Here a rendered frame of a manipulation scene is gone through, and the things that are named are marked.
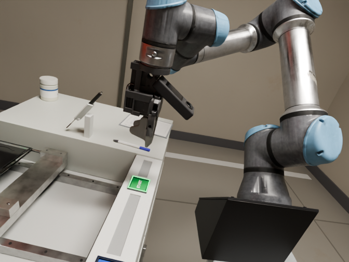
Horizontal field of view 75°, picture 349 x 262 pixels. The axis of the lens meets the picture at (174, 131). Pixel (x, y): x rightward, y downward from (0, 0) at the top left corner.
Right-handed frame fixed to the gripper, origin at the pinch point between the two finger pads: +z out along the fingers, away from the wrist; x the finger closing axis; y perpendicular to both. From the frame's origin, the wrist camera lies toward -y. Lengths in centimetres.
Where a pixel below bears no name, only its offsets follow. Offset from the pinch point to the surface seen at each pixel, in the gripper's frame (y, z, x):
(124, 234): 0.1, 15.1, 16.5
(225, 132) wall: -73, 90, -223
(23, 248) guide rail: 23.0, 25.6, 18.5
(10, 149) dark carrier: 47, 21, -9
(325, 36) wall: -144, -46, -233
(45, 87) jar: 52, 7, -38
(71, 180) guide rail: 24.9, 26.7, -8.0
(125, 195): 3.2, 14.6, 5.1
